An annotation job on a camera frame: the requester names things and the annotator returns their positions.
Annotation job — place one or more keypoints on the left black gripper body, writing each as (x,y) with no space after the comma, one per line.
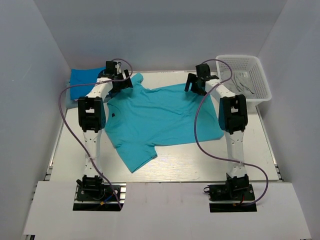
(116,74)

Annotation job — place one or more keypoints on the teal t shirt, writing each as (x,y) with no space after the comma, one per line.
(139,119)

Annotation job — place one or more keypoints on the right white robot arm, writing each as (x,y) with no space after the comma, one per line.
(232,119)

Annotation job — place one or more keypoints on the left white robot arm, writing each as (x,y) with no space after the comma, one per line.
(92,120)

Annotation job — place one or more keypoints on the folded light blue t shirt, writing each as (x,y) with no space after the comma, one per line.
(71,102)

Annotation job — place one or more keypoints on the white plastic basket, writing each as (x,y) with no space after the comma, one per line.
(228,63)

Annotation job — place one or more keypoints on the grey t shirt in basket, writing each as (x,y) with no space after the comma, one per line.
(241,83)

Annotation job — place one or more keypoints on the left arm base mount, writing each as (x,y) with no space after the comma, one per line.
(103,200)

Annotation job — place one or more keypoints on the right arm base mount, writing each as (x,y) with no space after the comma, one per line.
(220,200)

